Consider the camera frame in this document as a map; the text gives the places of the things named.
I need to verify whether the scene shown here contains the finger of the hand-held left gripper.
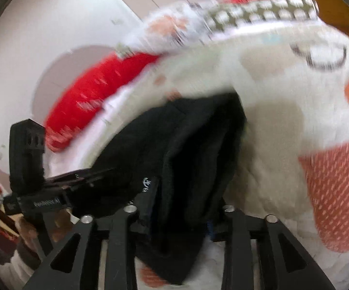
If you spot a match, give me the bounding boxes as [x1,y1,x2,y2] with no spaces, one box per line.
[44,168,115,182]
[45,179,100,191]

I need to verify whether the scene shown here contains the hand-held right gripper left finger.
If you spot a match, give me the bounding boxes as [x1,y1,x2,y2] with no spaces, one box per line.
[22,205,151,290]

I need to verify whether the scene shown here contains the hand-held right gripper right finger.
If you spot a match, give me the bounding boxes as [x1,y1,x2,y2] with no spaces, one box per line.
[208,204,337,290]

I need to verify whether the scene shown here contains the black pants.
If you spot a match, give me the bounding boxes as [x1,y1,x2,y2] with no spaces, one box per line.
[71,92,248,286]

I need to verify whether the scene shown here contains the person's left forearm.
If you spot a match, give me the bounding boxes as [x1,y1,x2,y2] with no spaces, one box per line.
[10,242,47,290]

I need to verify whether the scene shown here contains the person's left hand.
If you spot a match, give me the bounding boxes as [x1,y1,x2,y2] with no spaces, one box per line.
[16,209,77,250]

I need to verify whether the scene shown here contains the white bed sheet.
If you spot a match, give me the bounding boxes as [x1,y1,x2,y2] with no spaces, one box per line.
[46,92,139,179]

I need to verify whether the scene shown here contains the red printed pillow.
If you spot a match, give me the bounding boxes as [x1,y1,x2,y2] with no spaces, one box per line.
[43,51,160,153]

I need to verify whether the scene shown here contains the grey rounded headboard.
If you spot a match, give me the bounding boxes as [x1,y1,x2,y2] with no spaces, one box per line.
[31,45,118,119]

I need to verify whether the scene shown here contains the heart print quilted blanket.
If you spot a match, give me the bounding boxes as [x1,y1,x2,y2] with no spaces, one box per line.
[84,21,349,290]

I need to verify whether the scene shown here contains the white floral pillow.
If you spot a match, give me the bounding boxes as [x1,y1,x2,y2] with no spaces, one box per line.
[117,1,221,58]

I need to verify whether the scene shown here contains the olive polka dot pillow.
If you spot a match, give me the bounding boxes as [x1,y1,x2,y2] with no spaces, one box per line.
[205,0,319,37]

